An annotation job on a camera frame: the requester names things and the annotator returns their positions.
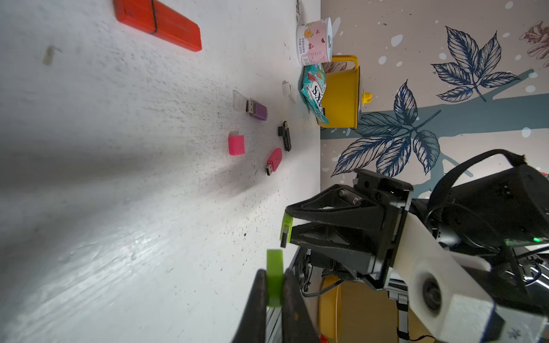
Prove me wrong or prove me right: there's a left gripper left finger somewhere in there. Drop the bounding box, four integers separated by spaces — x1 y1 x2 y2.
232 270 268 343

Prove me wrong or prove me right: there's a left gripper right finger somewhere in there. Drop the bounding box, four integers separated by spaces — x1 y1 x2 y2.
282 269 321 343

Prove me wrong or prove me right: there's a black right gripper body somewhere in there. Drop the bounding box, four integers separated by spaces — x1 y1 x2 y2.
354 169 413 290

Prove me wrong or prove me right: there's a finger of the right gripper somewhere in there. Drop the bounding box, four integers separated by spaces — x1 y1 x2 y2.
290 223 377 274
285 184 365 223

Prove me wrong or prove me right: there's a green usb cap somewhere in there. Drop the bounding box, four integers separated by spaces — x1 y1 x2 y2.
266 250 284 308

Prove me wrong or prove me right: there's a red usb drive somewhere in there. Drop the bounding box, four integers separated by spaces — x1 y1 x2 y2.
113 0 202 52

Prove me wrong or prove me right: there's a green usb drive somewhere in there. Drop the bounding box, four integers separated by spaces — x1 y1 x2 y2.
280 212 293 248

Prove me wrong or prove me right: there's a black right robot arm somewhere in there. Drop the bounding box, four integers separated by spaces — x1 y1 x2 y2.
281 150 548 314

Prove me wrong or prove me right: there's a pink usb drive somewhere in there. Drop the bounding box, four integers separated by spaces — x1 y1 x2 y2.
265 148 283 176

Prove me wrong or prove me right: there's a black usb drive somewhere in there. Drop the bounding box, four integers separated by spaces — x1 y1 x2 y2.
278 121 292 151

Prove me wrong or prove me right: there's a pink usb cap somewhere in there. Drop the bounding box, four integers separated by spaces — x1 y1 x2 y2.
228 131 246 156

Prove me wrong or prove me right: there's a purple usb drive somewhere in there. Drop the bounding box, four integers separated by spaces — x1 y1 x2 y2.
245 99 268 121

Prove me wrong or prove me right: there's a clear usb cap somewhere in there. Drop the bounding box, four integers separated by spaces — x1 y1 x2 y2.
232 90 248 113

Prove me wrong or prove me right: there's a yellow toy pot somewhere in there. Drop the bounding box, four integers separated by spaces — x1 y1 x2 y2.
317 55 372 129

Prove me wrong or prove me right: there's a green candy packet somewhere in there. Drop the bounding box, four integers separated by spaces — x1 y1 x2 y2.
300 64 329 124

